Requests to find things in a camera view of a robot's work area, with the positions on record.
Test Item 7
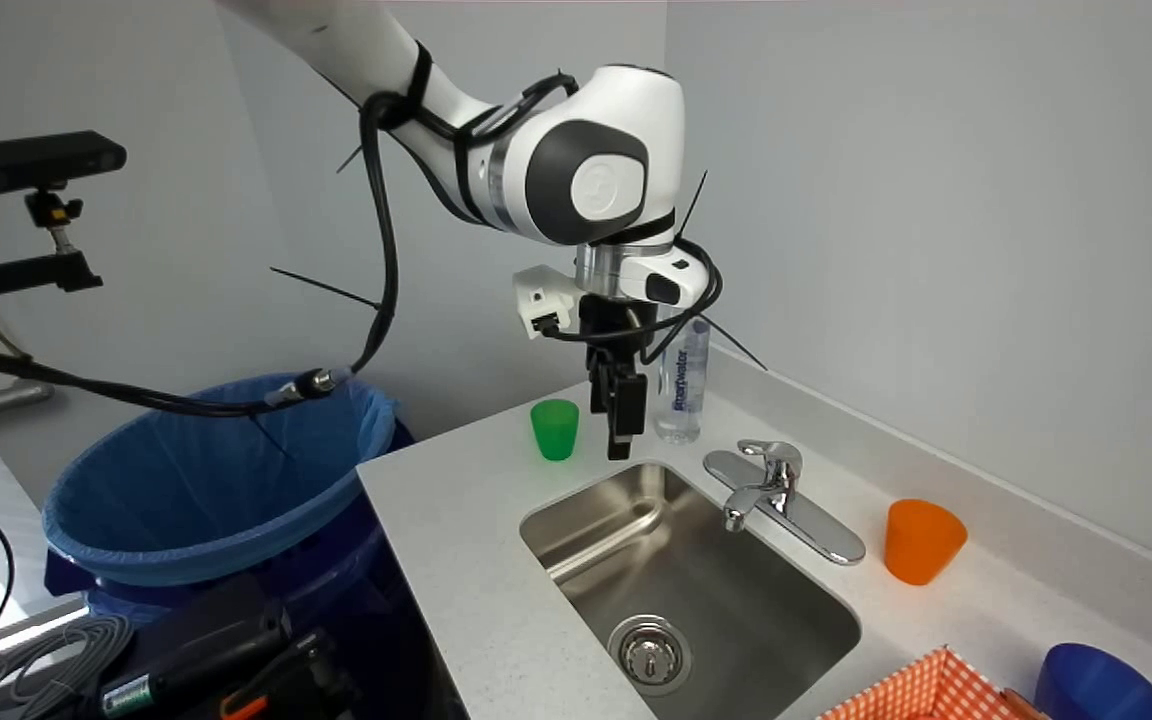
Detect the black camera on stand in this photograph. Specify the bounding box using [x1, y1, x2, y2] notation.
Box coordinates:
[0, 130, 127, 297]

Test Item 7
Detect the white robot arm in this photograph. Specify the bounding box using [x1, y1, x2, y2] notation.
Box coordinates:
[217, 0, 710, 461]

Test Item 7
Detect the blue plastic cup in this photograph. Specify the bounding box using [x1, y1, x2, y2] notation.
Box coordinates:
[1037, 645, 1152, 720]

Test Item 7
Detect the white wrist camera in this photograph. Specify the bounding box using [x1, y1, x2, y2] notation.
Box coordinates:
[513, 264, 584, 337]

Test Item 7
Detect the orange plastic cup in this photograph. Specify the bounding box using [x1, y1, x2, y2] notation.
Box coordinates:
[884, 500, 970, 583]

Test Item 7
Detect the orange checkered cardboard tray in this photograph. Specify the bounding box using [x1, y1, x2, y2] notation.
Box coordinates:
[820, 649, 1047, 720]

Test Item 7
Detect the chrome faucet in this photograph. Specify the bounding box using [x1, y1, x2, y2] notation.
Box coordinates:
[706, 441, 866, 567]

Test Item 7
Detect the stainless steel sink basin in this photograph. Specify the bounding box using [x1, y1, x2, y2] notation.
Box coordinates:
[521, 465, 861, 708]

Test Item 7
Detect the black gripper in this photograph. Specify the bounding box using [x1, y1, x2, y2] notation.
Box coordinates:
[579, 297, 655, 461]

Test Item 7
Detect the blue lined trash bin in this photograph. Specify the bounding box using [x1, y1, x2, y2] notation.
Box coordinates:
[44, 381, 424, 720]

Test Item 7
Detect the green plastic cup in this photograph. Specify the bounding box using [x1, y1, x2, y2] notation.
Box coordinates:
[529, 399, 579, 461]

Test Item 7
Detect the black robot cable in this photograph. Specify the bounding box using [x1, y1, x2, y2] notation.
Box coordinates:
[0, 45, 730, 423]

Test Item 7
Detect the clear plastic water bottle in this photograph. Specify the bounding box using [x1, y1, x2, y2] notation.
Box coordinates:
[651, 319, 711, 441]

